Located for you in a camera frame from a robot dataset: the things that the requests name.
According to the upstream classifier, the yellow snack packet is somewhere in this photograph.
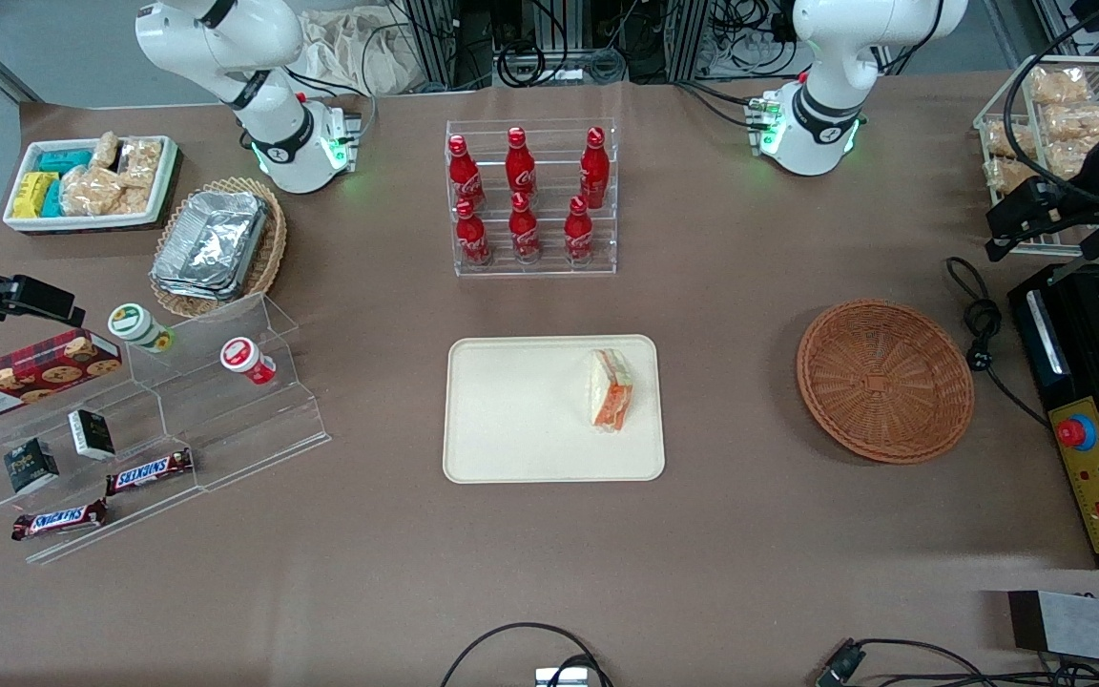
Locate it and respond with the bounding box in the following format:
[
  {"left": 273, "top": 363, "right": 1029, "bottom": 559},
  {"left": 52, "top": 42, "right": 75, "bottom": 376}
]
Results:
[{"left": 12, "top": 172, "right": 59, "bottom": 219}]

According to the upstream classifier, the dark rectangular box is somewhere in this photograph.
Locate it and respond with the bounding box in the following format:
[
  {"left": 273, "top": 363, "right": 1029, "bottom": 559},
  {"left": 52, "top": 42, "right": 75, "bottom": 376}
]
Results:
[{"left": 1007, "top": 590, "right": 1099, "bottom": 669}]

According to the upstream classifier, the white rectangular bin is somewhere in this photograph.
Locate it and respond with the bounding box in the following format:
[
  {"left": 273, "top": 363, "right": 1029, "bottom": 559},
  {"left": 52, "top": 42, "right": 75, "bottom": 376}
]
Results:
[{"left": 3, "top": 135, "right": 178, "bottom": 235}]

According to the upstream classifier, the red cola bottle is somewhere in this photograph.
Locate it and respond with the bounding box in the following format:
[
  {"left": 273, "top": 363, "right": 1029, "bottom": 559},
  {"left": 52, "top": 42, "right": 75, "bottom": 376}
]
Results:
[
  {"left": 564, "top": 196, "right": 596, "bottom": 263},
  {"left": 506, "top": 126, "right": 537, "bottom": 197},
  {"left": 580, "top": 126, "right": 611, "bottom": 209},
  {"left": 454, "top": 198, "right": 493, "bottom": 266},
  {"left": 508, "top": 191, "right": 543, "bottom": 264},
  {"left": 446, "top": 134, "right": 486, "bottom": 209}
]

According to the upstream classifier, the clear bag of fried snacks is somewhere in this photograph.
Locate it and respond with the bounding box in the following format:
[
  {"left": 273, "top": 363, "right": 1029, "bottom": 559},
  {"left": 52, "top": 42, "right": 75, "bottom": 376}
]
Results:
[
  {"left": 1046, "top": 134, "right": 1099, "bottom": 182},
  {"left": 985, "top": 119, "right": 1037, "bottom": 158},
  {"left": 1044, "top": 103, "right": 1099, "bottom": 144},
  {"left": 1029, "top": 65, "right": 1092, "bottom": 106},
  {"left": 984, "top": 156, "right": 1035, "bottom": 197}
]

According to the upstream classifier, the clear acrylic bottle rack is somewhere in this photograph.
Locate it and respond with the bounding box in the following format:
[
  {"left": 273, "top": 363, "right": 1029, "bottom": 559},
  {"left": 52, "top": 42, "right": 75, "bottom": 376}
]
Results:
[{"left": 445, "top": 117, "right": 619, "bottom": 278}]

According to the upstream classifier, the green sunflower yogurt cup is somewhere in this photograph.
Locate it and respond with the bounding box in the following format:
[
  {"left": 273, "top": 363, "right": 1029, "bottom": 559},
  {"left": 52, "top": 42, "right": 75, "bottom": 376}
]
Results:
[{"left": 109, "top": 302, "right": 176, "bottom": 354}]

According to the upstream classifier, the white wire rack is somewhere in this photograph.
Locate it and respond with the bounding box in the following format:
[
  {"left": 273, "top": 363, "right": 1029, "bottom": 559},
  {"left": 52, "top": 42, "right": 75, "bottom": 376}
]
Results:
[{"left": 974, "top": 55, "right": 1099, "bottom": 257}]

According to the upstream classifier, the black cable with connector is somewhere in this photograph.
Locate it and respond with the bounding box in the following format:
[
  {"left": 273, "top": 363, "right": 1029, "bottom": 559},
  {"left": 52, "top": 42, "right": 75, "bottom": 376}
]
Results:
[{"left": 815, "top": 637, "right": 989, "bottom": 687}]

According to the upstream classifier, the aluminium frame rack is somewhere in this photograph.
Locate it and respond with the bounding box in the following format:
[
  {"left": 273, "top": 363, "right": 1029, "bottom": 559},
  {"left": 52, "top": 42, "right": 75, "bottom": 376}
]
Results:
[{"left": 395, "top": 0, "right": 798, "bottom": 92}]

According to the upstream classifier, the black cable bundle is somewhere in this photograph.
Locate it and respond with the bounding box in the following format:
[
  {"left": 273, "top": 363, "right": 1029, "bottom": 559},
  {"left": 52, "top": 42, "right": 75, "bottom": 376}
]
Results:
[{"left": 492, "top": 38, "right": 629, "bottom": 89}]

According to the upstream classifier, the red yogurt cup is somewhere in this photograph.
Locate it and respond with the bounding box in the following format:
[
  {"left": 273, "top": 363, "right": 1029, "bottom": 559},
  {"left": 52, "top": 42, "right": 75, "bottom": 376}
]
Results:
[{"left": 220, "top": 336, "right": 277, "bottom": 385}]

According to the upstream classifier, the black box gold print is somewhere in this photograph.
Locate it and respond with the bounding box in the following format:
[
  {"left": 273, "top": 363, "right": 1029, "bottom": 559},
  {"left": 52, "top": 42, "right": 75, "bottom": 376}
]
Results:
[{"left": 3, "top": 437, "right": 61, "bottom": 495}]

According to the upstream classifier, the cream plastic tray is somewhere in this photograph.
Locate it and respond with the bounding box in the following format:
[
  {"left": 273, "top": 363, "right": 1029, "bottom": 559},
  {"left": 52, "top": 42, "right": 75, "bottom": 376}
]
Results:
[{"left": 443, "top": 334, "right": 667, "bottom": 484}]

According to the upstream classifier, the brown round wicker basket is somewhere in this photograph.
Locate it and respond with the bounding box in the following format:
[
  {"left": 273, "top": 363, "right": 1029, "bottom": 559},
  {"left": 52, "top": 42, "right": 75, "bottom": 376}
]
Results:
[{"left": 796, "top": 299, "right": 976, "bottom": 466}]

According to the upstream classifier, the white crumpled cloth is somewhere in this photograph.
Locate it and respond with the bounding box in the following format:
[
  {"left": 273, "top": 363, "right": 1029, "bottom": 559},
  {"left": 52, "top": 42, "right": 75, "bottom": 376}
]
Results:
[{"left": 300, "top": 8, "right": 417, "bottom": 96}]

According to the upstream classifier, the aluminium foil container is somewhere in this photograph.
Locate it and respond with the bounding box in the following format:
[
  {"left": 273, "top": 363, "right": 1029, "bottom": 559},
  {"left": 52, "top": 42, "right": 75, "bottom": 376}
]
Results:
[
  {"left": 151, "top": 258, "right": 259, "bottom": 302},
  {"left": 156, "top": 189, "right": 269, "bottom": 287}
]

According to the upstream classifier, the black looped cable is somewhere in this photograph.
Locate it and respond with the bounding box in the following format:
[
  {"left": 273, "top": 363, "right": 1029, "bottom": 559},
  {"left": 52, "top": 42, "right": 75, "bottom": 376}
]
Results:
[{"left": 440, "top": 622, "right": 612, "bottom": 687}]

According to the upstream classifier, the triangle sandwich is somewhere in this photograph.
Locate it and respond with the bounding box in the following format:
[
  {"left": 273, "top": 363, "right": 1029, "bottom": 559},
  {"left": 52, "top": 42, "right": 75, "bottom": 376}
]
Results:
[{"left": 590, "top": 348, "right": 634, "bottom": 433}]

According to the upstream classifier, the light wicker basket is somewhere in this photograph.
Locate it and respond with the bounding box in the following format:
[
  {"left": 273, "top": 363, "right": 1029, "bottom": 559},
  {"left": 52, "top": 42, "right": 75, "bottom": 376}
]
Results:
[{"left": 149, "top": 177, "right": 288, "bottom": 321}]

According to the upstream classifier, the clear acrylic step riser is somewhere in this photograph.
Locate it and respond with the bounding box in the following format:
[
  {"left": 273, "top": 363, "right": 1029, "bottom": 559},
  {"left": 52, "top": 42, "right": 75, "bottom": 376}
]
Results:
[
  {"left": 0, "top": 353, "right": 212, "bottom": 566},
  {"left": 125, "top": 291, "right": 331, "bottom": 492}
]

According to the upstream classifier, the Snickers chocolate bar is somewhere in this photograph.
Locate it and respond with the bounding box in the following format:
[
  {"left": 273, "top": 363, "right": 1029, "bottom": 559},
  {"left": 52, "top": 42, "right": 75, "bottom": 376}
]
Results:
[
  {"left": 106, "top": 448, "right": 195, "bottom": 495},
  {"left": 10, "top": 498, "right": 110, "bottom": 542}
]

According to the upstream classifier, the black power cable with plug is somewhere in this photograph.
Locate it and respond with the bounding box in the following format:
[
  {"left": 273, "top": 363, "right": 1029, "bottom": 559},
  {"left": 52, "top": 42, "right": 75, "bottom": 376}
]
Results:
[{"left": 945, "top": 256, "right": 1051, "bottom": 427}]

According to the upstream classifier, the black box white label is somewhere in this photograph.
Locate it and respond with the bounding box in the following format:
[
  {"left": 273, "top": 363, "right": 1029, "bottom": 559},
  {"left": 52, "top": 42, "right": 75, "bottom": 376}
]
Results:
[{"left": 68, "top": 408, "right": 116, "bottom": 462}]

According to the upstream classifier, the red tartan Walkers cookie box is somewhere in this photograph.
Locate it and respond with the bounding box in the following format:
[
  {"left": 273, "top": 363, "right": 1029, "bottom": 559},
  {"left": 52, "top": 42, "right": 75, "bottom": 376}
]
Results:
[{"left": 0, "top": 329, "right": 123, "bottom": 426}]

